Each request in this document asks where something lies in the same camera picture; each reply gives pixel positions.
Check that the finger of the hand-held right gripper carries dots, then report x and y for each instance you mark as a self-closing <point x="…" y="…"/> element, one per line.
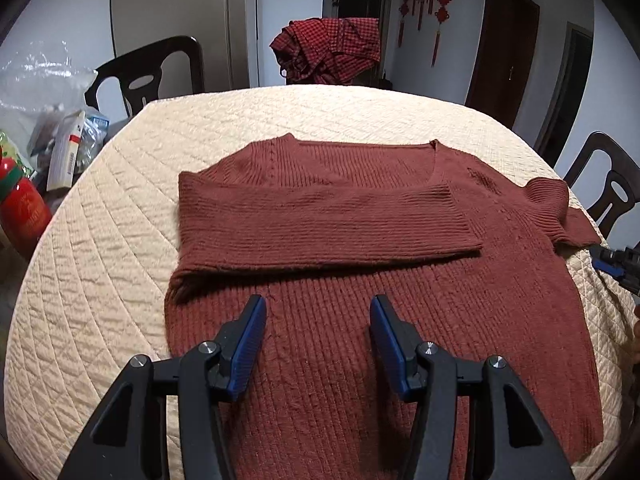
<point x="612" y="262"/>

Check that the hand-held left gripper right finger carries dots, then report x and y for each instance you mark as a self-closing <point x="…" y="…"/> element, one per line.
<point x="387" y="345"/>

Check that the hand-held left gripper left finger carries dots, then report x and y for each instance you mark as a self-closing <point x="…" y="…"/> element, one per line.
<point x="247" y="350"/>

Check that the rust brown knitted sweater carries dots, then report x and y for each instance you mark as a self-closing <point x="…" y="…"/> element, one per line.
<point x="325" y="210"/>

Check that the red checked clothes pile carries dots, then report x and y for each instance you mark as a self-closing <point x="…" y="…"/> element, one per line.
<point x="325" y="45"/>

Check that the dark wooden chair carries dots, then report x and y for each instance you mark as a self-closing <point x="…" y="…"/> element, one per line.
<point x="595" y="160"/>
<point x="175" y="60"/>

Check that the beige quilted table cover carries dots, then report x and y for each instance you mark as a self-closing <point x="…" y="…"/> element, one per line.
<point x="125" y="260"/>

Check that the dark grey door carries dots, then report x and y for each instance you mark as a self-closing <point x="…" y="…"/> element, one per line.
<point x="567" y="95"/>

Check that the dark brown wooden door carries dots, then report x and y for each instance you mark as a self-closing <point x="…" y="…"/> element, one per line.
<point x="500" y="40"/>

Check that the red bottle green cap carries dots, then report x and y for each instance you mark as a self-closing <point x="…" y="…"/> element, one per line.
<point x="25" y="210"/>

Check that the white carton box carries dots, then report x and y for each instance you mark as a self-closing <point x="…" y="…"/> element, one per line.
<point x="65" y="155"/>

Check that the clear plastic bag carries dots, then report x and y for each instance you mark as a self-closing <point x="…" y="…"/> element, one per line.
<point x="35" y="80"/>

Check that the grey tall cabinet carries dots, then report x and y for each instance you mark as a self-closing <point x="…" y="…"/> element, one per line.
<point x="175" y="5"/>

